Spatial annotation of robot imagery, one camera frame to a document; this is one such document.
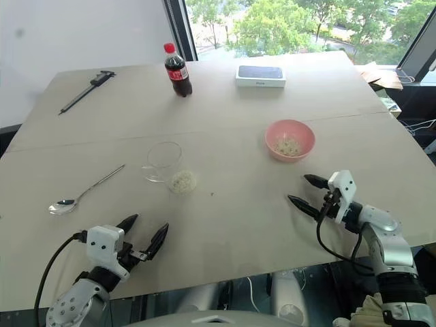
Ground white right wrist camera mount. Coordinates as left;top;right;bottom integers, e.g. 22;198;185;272
326;170;358;225

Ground pink bowl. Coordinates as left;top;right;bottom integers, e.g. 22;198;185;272
264;119;316;164

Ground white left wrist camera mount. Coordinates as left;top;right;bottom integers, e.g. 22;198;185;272
85;224;131;281

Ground white smartphone box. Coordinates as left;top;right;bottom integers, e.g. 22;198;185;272
234;64;287;89

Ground white rounded robot leg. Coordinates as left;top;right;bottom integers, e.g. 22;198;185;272
270;268;309;327

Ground black slanted window frame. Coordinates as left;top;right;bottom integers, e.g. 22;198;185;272
396;5;436;83

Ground black window frame post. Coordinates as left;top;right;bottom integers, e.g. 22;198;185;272
163;0;200;63

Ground silver metal spoon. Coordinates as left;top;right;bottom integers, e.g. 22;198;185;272
47;163;127;216

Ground cola bottle with red cap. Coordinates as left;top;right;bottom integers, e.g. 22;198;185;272
163;42;193;98

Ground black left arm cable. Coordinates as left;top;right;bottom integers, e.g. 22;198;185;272
33;230;88;313

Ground beige cloth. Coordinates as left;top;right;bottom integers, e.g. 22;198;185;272
349;293;388;327

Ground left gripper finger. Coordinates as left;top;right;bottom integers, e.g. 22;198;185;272
114;213;139;240
145;222;170;262

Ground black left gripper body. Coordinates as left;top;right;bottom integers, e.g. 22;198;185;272
117;240;151;273

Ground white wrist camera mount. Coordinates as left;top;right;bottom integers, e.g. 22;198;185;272
326;170;358;225
85;224;131;281

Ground clear glass cup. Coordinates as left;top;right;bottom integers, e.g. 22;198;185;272
141;141;198;194

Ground white floor cables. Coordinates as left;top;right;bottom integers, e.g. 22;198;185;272
397;118;436;137

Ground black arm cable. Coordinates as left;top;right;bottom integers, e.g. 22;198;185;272
316;194;376;274
33;230;88;313

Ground black digital caliper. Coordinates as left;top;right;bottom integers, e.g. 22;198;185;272
57;69;116;116

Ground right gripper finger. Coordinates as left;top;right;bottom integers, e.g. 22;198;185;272
303;174;330;189
287;194;322;220

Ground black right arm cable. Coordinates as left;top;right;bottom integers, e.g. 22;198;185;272
316;194;376;274

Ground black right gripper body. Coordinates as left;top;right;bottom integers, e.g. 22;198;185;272
319;189;339;221

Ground thin white cable under table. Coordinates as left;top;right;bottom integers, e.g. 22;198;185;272
246;276;256;310

